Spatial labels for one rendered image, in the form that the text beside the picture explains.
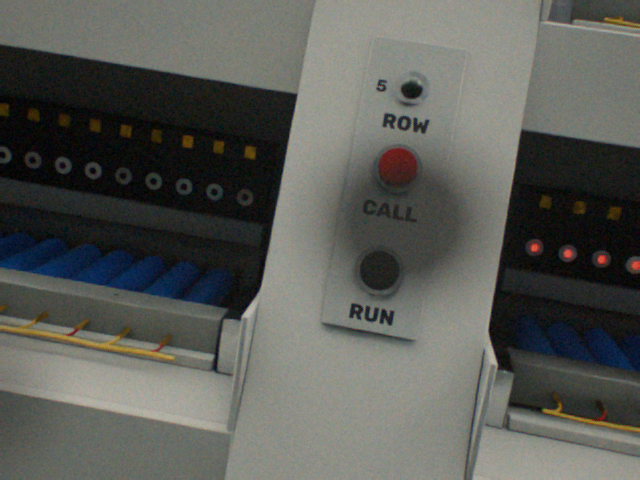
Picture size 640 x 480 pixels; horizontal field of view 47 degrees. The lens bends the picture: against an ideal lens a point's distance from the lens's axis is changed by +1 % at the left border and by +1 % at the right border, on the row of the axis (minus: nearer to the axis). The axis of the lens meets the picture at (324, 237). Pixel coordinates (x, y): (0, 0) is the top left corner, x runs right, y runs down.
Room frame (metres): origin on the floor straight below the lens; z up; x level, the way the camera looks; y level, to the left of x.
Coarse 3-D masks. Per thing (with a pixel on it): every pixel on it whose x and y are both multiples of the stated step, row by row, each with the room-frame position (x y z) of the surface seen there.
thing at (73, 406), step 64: (0, 192) 0.49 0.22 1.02; (64, 192) 0.49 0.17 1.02; (0, 384) 0.32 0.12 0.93; (64, 384) 0.32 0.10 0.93; (128, 384) 0.33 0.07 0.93; (192, 384) 0.34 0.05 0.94; (0, 448) 0.32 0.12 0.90; (64, 448) 0.32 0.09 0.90; (128, 448) 0.31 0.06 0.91; (192, 448) 0.31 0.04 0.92
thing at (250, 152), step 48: (0, 96) 0.48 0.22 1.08; (0, 144) 0.49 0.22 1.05; (48, 144) 0.48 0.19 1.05; (96, 144) 0.48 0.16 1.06; (144, 144) 0.48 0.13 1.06; (192, 144) 0.47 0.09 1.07; (240, 144) 0.47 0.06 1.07; (96, 192) 0.49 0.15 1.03; (144, 192) 0.49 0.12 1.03; (192, 192) 0.48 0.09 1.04
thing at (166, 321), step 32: (0, 288) 0.36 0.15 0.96; (32, 288) 0.36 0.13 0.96; (64, 288) 0.36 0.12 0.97; (96, 288) 0.37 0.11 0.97; (32, 320) 0.35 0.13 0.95; (64, 320) 0.36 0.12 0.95; (96, 320) 0.36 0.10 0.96; (128, 320) 0.36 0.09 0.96; (160, 320) 0.36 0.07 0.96; (192, 320) 0.35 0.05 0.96; (128, 352) 0.34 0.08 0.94
